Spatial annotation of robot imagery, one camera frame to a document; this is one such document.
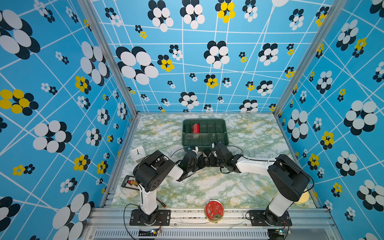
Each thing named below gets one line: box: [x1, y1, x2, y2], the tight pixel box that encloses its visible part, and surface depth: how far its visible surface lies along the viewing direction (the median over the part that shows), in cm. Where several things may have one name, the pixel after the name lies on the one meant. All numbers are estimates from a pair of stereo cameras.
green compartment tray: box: [181, 118, 229, 150], surface depth 107 cm
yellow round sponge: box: [294, 189, 310, 204], surface depth 78 cm
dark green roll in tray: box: [184, 124, 192, 134], surface depth 106 cm
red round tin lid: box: [205, 199, 225, 223], surface depth 74 cm
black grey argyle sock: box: [197, 152, 217, 169], surface depth 85 cm
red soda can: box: [192, 123, 201, 134], surface depth 104 cm
